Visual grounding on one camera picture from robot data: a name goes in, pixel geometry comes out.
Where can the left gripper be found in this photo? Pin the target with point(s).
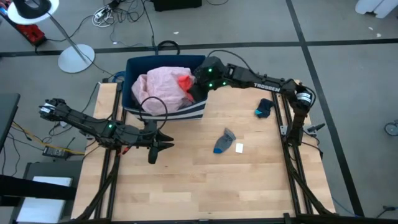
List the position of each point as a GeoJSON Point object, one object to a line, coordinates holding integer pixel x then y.
{"type": "Point", "coordinates": [140, 135]}

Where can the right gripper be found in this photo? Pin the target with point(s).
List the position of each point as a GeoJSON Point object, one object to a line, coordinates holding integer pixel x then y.
{"type": "Point", "coordinates": [214, 76]}

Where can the orange-red garment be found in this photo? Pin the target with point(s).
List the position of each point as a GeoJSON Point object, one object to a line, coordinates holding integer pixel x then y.
{"type": "Point", "coordinates": [186, 82]}

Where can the pink garment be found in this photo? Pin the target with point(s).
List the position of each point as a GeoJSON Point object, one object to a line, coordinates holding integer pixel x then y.
{"type": "Point", "coordinates": [161, 90]}

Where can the navy sock teal toe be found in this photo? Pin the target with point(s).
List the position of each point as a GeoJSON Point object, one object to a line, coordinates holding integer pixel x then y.
{"type": "Point", "coordinates": [265, 107]}

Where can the grey sock blue toe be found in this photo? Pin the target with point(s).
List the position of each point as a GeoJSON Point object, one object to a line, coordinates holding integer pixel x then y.
{"type": "Point", "coordinates": [225, 140]}

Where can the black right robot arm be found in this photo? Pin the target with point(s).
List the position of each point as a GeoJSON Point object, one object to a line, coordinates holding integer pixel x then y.
{"type": "Point", "coordinates": [264, 84]}

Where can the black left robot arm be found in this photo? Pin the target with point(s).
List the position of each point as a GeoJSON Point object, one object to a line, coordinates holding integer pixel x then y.
{"type": "Point", "coordinates": [81, 119]}

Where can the navy white striped fabric bin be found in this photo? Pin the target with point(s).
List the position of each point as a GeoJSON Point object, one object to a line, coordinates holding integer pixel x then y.
{"type": "Point", "coordinates": [186, 113]}

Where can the white card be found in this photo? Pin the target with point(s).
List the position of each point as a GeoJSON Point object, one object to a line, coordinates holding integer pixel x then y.
{"type": "Point", "coordinates": [239, 148]}

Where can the black box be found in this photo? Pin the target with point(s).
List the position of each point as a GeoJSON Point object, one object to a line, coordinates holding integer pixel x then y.
{"type": "Point", "coordinates": [177, 4]}

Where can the black power adapter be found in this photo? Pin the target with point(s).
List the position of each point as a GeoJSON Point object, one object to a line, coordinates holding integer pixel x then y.
{"type": "Point", "coordinates": [56, 152]}

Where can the grey cabinet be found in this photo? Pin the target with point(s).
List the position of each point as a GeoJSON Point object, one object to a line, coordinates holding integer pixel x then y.
{"type": "Point", "coordinates": [46, 169]}

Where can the white floor lamp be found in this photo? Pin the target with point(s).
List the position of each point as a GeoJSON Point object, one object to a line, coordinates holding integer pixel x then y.
{"type": "Point", "coordinates": [76, 59]}

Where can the white power strip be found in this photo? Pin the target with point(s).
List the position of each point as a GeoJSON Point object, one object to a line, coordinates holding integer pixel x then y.
{"type": "Point", "coordinates": [101, 14]}

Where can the white box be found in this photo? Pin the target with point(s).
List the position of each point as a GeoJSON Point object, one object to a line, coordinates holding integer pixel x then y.
{"type": "Point", "coordinates": [43, 211]}

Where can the black horizontal bar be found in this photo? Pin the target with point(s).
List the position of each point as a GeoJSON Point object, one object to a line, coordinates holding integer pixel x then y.
{"type": "Point", "coordinates": [31, 188]}

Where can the black desk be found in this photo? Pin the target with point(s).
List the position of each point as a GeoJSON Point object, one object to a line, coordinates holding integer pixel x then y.
{"type": "Point", "coordinates": [7, 115]}

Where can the white object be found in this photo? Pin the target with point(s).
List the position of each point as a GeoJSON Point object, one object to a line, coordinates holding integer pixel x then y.
{"type": "Point", "coordinates": [373, 6]}

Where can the grey caster wheel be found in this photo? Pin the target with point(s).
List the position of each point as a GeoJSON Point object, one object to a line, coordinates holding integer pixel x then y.
{"type": "Point", "coordinates": [392, 128]}

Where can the grey metal bracket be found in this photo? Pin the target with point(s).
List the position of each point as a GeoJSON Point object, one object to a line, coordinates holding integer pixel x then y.
{"type": "Point", "coordinates": [283, 130]}

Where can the black aluminium table frame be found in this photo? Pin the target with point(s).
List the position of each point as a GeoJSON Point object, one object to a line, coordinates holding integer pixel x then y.
{"type": "Point", "coordinates": [342, 220]}

